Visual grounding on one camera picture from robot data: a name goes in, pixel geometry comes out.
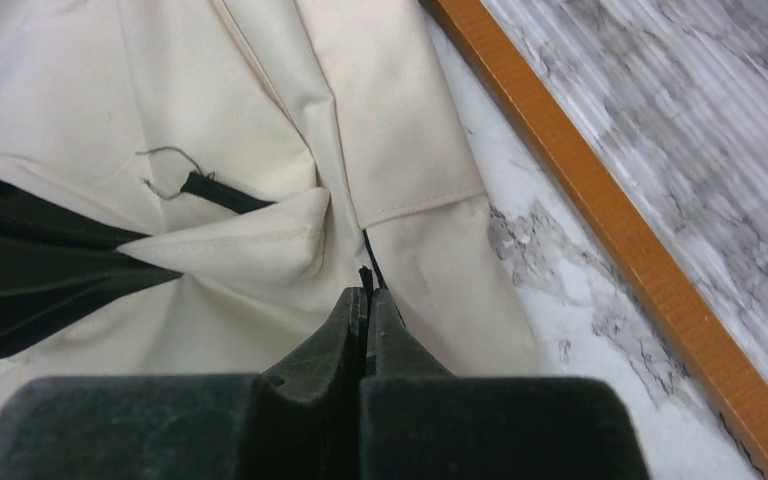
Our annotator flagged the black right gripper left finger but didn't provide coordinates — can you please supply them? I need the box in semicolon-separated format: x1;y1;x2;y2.
0;288;368;479

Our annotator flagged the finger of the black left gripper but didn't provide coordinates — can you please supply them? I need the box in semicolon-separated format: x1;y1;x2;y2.
0;248;181;358
0;178;143;265

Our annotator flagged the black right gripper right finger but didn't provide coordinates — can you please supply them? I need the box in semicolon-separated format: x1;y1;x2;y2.
360;289;650;479

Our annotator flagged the beige canvas backpack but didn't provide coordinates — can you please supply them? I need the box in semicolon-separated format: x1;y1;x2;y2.
0;1;539;409

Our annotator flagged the orange wooden shelf rack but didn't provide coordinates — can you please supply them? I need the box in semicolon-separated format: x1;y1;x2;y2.
423;1;768;478

